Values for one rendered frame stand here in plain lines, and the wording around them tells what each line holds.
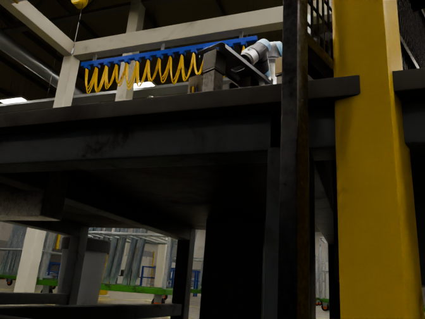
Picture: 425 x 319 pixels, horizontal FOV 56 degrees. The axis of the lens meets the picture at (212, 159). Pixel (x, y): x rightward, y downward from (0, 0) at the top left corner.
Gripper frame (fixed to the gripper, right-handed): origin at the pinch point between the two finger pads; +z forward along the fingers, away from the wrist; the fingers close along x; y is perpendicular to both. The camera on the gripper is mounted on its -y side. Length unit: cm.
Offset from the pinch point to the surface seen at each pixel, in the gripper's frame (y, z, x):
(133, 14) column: 843, -459, -138
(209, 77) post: -46, 41, 30
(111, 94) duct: 861, -300, -291
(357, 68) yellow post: -97, 47, 39
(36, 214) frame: -13, 97, 12
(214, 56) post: -46, 36, 33
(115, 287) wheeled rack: 286, 61, -296
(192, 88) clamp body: -23.8, 32.7, 18.7
